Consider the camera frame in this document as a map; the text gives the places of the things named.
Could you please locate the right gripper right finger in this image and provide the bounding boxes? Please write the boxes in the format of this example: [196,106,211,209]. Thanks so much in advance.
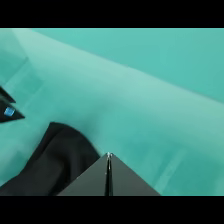
[108,152,161,197]

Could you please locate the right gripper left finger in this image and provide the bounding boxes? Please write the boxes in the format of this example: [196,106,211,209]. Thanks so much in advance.
[57,152,110,197]

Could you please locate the black garment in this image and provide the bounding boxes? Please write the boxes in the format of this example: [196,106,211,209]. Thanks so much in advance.
[0,121,101,197]

